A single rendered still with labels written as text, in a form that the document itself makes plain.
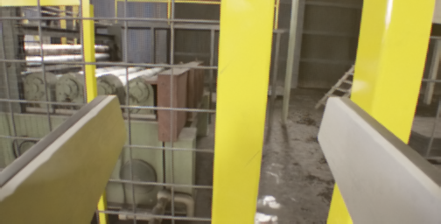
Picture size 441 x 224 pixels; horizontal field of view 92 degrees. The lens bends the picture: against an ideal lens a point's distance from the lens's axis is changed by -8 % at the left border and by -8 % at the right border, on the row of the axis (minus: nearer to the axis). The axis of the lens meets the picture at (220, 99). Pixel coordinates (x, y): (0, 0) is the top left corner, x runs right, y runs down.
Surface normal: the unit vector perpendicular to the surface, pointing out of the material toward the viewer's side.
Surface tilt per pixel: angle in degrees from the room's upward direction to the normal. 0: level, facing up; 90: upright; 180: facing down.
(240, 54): 90
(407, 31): 90
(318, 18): 90
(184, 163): 90
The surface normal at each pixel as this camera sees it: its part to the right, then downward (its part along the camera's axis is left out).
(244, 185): -0.02, 0.21
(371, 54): -1.00, -0.05
